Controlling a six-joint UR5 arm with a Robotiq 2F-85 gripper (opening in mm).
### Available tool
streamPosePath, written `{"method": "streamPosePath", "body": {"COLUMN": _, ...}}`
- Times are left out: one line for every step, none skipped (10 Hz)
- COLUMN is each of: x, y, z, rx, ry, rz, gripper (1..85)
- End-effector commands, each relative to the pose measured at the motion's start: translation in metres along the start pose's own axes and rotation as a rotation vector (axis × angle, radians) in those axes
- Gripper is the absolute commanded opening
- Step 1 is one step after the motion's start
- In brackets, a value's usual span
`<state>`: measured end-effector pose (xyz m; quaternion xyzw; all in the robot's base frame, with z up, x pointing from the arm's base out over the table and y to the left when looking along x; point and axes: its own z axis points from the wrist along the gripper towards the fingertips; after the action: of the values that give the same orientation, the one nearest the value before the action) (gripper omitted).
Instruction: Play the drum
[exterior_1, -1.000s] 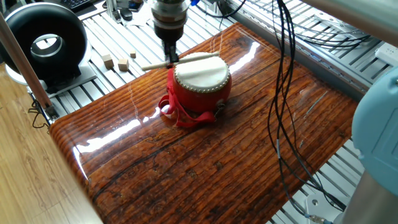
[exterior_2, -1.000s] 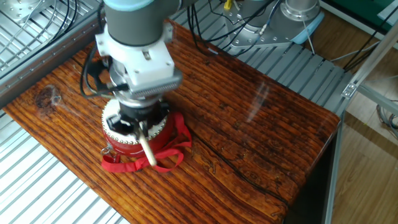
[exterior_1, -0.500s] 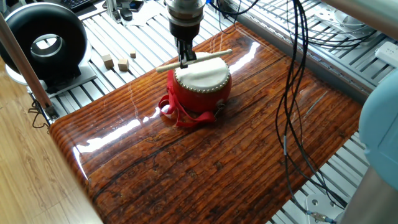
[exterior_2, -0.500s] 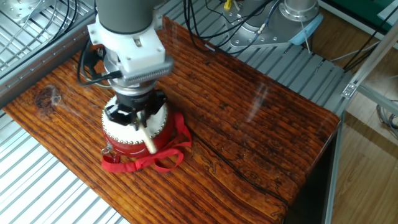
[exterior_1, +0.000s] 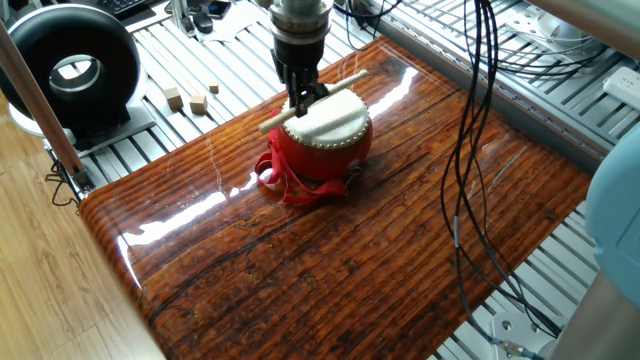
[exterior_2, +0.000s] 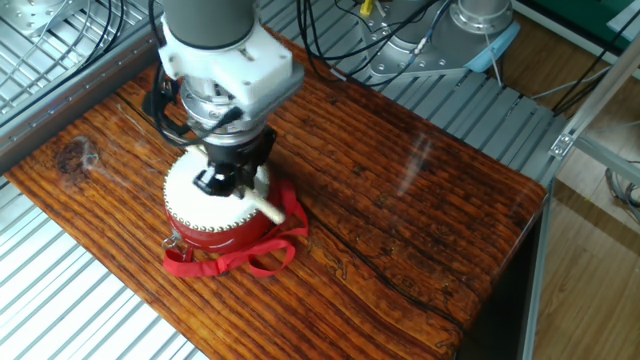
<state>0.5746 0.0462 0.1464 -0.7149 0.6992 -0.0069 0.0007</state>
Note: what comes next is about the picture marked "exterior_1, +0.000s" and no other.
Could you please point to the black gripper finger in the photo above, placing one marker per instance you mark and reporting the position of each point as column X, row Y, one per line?
column 296, row 90
column 314, row 87

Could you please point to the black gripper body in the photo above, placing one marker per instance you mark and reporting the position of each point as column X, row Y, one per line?
column 299, row 55

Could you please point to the pale wooden drumstick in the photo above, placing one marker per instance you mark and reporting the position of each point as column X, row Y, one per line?
column 345, row 82

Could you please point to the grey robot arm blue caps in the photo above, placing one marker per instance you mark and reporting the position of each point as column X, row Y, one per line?
column 615, row 210

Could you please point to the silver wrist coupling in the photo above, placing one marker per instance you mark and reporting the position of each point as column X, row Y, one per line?
column 300, row 20

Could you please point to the white paper sheet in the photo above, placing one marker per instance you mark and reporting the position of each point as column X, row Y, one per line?
column 235, row 25

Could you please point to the small wooden cube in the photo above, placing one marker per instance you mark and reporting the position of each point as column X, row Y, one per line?
column 214, row 87

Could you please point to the medium wooden cube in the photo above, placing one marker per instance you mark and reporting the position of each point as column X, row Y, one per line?
column 198, row 104

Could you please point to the black smartphone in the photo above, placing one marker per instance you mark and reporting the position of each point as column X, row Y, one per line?
column 210, row 7

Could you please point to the black computer mouse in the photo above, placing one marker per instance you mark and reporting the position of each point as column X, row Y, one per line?
column 202, row 23

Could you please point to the large wooden cube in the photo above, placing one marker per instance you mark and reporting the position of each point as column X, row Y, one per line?
column 173, row 99

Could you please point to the glossy wood grain board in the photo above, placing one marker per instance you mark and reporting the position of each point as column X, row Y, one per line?
column 350, row 250

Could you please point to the black keyboard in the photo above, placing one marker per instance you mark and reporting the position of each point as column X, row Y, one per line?
column 122, row 5

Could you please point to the white power strip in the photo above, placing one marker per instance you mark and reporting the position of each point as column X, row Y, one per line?
column 625, row 87

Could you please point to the short aluminium post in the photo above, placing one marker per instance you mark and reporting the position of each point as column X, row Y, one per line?
column 181, row 17

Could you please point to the diagonal frame strut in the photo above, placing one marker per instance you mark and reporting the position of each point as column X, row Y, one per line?
column 40, row 110

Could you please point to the silver pedestal with plate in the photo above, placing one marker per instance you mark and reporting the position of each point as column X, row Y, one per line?
column 565, row 32

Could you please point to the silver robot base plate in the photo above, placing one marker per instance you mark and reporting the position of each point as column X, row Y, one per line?
column 515, row 325

